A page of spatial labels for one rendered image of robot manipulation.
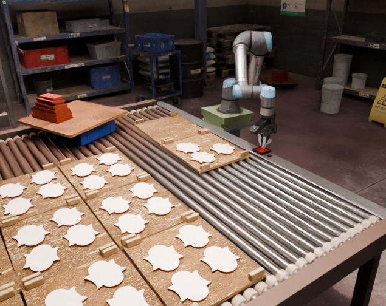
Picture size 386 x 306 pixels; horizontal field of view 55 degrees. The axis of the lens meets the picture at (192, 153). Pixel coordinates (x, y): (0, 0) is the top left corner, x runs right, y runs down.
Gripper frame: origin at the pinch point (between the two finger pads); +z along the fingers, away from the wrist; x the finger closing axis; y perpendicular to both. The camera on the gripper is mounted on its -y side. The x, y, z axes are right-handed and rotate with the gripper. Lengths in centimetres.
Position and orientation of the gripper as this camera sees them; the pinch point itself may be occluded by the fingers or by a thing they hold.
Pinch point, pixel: (262, 147)
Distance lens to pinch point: 220.1
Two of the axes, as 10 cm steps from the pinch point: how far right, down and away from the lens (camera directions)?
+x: -5.7, -3.5, 7.5
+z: 0.2, 9.0, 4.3
